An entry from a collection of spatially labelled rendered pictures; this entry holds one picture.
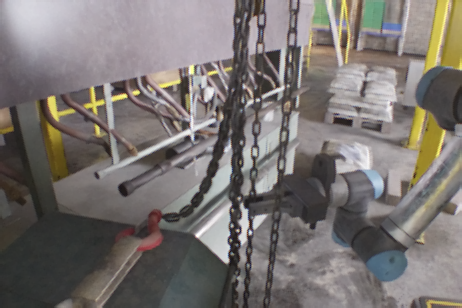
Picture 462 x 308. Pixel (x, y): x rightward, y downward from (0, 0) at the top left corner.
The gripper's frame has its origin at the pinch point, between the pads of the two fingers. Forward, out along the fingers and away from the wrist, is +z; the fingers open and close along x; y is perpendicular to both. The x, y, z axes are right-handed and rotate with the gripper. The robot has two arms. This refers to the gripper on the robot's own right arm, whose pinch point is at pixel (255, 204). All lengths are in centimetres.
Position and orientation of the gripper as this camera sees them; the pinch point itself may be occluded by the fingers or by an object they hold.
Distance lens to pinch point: 66.1
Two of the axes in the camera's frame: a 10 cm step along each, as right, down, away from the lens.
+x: -3.2, -3.9, 8.7
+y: -0.2, 9.2, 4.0
